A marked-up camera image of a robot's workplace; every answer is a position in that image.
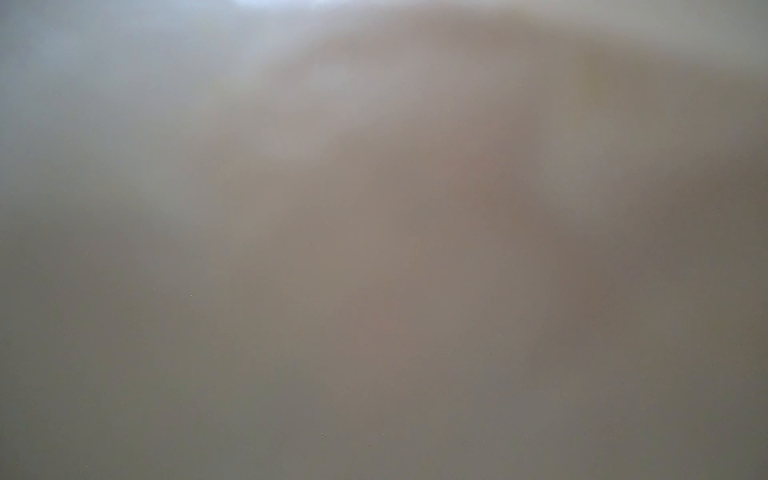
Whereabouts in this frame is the white plastic bag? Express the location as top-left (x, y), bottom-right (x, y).
top-left (1, 1), bottom-right (767, 479)

